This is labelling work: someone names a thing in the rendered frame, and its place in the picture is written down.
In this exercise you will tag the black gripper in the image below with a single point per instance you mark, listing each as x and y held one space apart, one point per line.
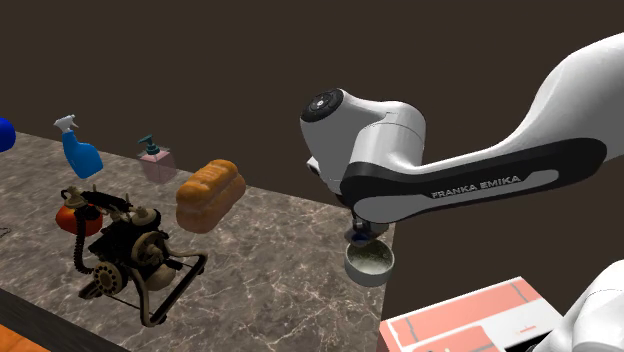
366 229

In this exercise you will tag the pink soap dispenser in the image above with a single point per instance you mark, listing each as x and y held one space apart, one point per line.
158 163

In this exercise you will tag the grey round bowl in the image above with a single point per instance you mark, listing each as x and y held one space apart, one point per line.
369 270

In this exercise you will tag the black vintage rotary telephone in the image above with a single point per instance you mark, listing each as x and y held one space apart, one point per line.
122 239

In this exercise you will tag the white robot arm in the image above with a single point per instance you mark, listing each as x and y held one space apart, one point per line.
385 141

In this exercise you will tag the brown bread loaf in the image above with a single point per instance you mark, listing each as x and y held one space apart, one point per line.
210 197

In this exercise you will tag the red round vessel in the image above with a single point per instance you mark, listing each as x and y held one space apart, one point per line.
66 220

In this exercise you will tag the blue round object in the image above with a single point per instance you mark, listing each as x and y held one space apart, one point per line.
5 135

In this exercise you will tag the pink and white robot stand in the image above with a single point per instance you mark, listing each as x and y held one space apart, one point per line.
468 307

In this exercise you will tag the blue spray bottle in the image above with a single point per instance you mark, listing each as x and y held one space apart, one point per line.
83 158

